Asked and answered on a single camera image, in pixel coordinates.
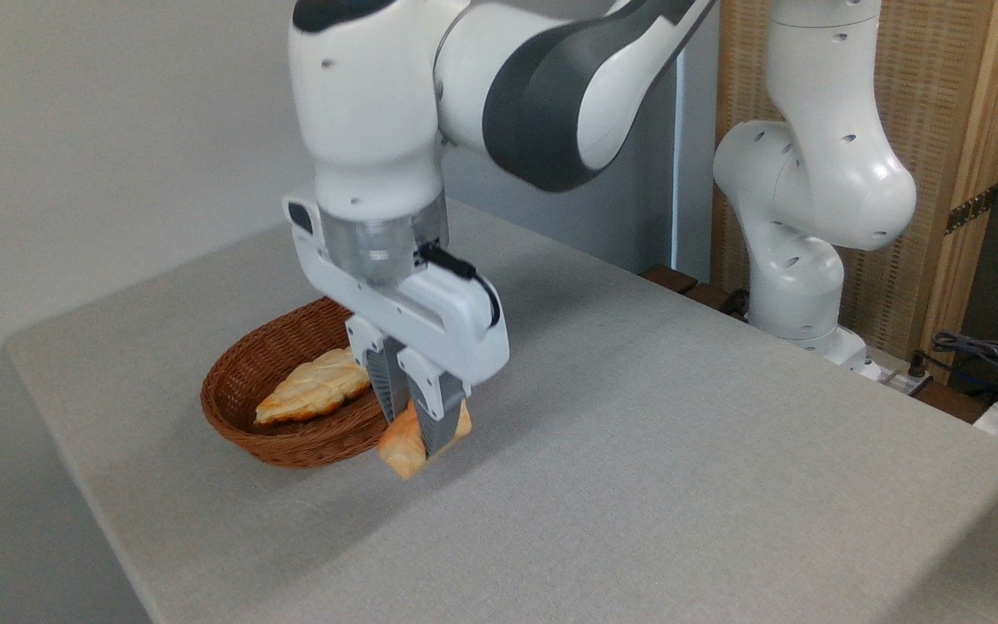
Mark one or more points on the wooden folding screen panel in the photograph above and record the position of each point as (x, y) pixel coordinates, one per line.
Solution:
(932, 87)

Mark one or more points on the grey partition board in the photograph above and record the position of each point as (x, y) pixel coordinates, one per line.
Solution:
(629, 208)

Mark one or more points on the round golden bread bun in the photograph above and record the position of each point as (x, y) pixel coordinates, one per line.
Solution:
(402, 446)

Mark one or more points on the metal screen hinge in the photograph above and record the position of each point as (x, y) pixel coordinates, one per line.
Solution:
(971, 209)

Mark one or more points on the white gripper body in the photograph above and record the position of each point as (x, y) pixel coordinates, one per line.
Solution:
(456, 334)

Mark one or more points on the white partition post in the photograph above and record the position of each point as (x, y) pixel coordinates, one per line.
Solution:
(695, 173)

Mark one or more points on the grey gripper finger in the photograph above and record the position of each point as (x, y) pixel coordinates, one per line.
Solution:
(438, 416)
(386, 377)

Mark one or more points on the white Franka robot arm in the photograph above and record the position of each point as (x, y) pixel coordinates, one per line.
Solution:
(369, 87)

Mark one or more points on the brown woven wicker basket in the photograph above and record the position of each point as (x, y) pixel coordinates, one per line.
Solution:
(239, 390)

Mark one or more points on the leaf-shaped flat bread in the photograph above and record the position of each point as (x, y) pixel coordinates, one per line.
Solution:
(313, 390)

